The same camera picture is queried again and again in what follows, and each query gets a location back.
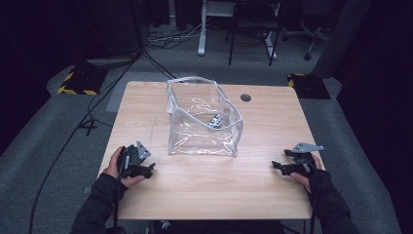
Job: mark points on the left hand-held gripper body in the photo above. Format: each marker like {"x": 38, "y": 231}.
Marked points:
{"x": 131, "y": 162}

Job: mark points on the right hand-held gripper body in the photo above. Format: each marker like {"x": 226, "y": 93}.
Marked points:
{"x": 305, "y": 159}

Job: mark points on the transparent plastic zipper bag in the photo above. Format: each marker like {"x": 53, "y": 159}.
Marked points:
{"x": 201, "y": 143}

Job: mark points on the white toy car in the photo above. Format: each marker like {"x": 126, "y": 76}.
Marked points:
{"x": 215, "y": 121}

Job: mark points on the person's right hand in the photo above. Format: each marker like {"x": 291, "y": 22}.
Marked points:
{"x": 300, "y": 180}

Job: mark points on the person's left hand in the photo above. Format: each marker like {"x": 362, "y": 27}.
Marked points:
{"x": 110, "y": 167}

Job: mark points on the grey floor tape piece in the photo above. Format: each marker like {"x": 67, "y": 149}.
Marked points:
{"x": 87, "y": 189}

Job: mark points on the black floor tape cross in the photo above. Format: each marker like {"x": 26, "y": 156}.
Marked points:
{"x": 88, "y": 126}

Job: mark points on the black yellow striped floor plate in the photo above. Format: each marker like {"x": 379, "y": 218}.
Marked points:
{"x": 308, "y": 86}
{"x": 82, "y": 83}

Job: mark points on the black table grommet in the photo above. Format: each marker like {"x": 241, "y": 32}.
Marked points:
{"x": 245, "y": 97}

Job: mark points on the person's dark clothing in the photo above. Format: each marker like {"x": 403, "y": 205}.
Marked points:
{"x": 214, "y": 227}

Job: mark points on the grey curtain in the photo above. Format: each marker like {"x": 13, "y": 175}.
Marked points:
{"x": 341, "y": 42}

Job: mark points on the office swivel chair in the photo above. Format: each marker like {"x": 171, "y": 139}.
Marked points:
{"x": 311, "y": 35}

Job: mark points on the dark equipment stand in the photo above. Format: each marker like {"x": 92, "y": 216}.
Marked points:
{"x": 110, "y": 35}

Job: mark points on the black metal chair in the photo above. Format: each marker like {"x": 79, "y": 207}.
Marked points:
{"x": 253, "y": 22}

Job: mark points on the white desk frame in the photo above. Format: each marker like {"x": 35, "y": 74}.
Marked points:
{"x": 202, "y": 35}

